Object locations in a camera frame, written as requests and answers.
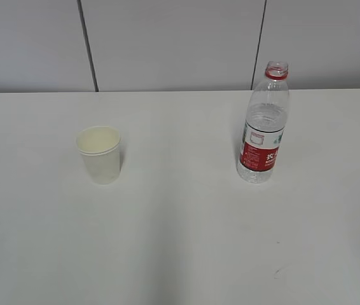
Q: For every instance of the white paper cup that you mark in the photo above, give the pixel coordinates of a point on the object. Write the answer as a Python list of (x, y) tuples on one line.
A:
[(99, 147)]

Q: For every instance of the clear water bottle red label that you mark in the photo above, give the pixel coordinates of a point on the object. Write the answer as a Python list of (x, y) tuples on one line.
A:
[(266, 118)]

